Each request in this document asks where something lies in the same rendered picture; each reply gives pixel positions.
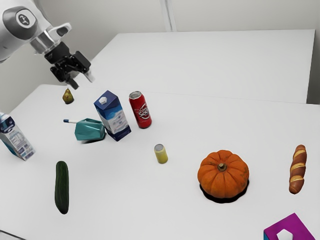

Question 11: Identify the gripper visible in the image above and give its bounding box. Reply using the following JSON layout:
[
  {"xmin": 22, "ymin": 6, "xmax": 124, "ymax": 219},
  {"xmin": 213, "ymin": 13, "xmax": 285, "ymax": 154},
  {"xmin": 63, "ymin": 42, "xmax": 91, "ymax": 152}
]
[{"xmin": 44, "ymin": 41, "xmax": 96, "ymax": 90}]

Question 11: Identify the teal faceted mug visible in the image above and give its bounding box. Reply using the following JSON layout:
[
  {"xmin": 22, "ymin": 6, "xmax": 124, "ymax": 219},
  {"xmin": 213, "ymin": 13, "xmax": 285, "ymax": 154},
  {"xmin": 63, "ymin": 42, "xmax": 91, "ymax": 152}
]
[{"xmin": 74, "ymin": 118, "xmax": 106, "ymax": 142}]

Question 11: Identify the green brown pear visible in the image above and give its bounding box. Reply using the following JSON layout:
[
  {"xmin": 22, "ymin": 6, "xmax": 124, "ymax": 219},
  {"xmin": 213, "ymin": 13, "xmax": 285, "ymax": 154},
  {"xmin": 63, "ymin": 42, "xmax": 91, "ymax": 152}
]
[{"xmin": 62, "ymin": 87, "xmax": 75, "ymax": 105}]

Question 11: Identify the blue white milk carton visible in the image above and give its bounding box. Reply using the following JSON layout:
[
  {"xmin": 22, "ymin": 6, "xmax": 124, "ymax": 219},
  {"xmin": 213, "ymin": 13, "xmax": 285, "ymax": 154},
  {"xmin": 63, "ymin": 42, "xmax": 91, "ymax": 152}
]
[{"xmin": 93, "ymin": 90, "xmax": 132, "ymax": 142}]

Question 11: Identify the red soda can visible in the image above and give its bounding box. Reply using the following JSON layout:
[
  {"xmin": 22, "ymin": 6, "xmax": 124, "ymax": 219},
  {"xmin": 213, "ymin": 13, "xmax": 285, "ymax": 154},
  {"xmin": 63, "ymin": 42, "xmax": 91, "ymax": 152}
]
[{"xmin": 128, "ymin": 90, "xmax": 153, "ymax": 130}]

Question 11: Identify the small yellow can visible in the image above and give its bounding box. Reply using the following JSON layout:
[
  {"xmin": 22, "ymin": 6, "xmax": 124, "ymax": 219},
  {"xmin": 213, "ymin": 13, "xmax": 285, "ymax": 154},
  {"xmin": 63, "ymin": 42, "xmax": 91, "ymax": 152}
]
[{"xmin": 153, "ymin": 143, "xmax": 169, "ymax": 165}]

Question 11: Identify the dark green cucumber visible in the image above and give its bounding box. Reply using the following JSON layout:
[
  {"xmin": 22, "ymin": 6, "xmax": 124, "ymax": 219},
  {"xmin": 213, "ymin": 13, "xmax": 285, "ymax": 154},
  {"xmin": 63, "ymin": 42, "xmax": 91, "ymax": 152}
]
[{"xmin": 54, "ymin": 160, "xmax": 70, "ymax": 215}]

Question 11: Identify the orange pumpkin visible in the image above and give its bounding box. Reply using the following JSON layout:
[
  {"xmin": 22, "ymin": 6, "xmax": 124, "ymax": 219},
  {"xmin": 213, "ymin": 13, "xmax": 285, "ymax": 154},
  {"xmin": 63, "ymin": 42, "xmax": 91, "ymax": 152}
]
[{"xmin": 197, "ymin": 149, "xmax": 250, "ymax": 199}]

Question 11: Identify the brown baguette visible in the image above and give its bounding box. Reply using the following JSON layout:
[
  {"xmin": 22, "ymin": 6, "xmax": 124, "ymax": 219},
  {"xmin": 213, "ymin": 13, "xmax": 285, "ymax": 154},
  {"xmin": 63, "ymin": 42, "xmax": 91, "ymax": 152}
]
[{"xmin": 288, "ymin": 144, "xmax": 308, "ymax": 195}]

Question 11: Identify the purple tissue box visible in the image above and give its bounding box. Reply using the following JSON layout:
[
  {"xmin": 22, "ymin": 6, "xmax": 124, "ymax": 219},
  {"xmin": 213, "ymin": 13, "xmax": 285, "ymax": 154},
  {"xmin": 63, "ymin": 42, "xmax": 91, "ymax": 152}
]
[{"xmin": 263, "ymin": 212, "xmax": 317, "ymax": 240}]

